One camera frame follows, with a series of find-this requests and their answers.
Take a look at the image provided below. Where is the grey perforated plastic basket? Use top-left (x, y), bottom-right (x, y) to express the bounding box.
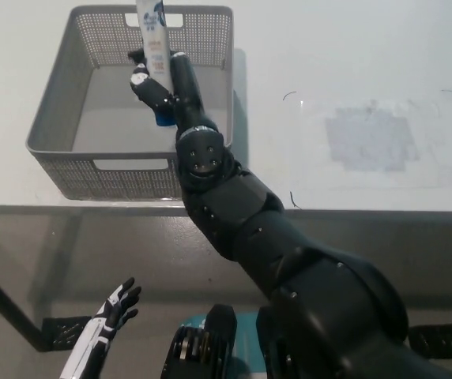
top-left (26, 4), bottom-right (235, 201)

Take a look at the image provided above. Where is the white shampoo tube blue cap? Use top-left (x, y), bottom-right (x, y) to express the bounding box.
top-left (135, 0), bottom-right (176, 128)

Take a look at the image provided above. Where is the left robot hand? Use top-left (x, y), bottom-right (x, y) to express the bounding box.
top-left (58, 277), bottom-right (142, 379)

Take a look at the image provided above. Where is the black table leg with plate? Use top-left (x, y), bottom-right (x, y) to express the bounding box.
top-left (0, 254), bottom-right (92, 354)
top-left (406, 323), bottom-right (452, 359)

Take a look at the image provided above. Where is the robot body black teal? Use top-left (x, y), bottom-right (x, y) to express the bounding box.
top-left (164, 303), bottom-right (269, 379)

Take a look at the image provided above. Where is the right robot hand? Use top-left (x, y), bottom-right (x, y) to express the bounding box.
top-left (126, 49), bottom-right (219, 139)

